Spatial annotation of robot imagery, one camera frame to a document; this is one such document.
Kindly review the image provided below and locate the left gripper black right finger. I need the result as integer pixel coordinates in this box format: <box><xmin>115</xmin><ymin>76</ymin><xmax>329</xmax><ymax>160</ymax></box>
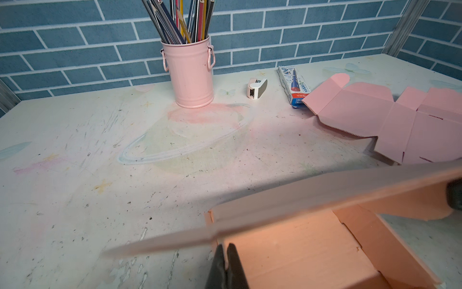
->
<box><xmin>226</xmin><ymin>243</ymin><xmax>249</xmax><ymax>289</ymax></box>

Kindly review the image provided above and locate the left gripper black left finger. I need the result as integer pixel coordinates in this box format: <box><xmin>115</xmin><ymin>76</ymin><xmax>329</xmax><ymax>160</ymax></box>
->
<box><xmin>205</xmin><ymin>246</ymin><xmax>227</xmax><ymax>289</ymax></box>

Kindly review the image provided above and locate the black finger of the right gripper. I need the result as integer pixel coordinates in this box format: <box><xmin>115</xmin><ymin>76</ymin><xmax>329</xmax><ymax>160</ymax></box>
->
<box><xmin>446</xmin><ymin>179</ymin><xmax>462</xmax><ymax>211</ymax></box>

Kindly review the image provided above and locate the orange paper box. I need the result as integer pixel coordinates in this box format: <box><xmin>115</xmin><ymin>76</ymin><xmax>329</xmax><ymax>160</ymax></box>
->
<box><xmin>104</xmin><ymin>161</ymin><xmax>462</xmax><ymax>289</ymax></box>

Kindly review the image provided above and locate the pink flat paper box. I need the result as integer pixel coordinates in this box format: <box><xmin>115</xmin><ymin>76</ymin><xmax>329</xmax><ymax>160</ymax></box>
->
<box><xmin>303</xmin><ymin>73</ymin><xmax>462</xmax><ymax>164</ymax></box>

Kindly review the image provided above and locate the toothpaste tube packet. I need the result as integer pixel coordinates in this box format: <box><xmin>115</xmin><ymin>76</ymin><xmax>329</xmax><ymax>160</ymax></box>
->
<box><xmin>277</xmin><ymin>66</ymin><xmax>311</xmax><ymax>108</ymax></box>

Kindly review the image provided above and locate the pink pencil cup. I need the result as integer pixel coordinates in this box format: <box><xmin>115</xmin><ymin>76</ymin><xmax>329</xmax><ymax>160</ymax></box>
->
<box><xmin>161</xmin><ymin>37</ymin><xmax>216</xmax><ymax>108</ymax></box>

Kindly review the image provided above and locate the coloured pencils bunch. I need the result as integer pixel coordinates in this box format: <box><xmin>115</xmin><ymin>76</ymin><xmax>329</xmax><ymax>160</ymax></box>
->
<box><xmin>142</xmin><ymin>0</ymin><xmax>215</xmax><ymax>45</ymax></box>

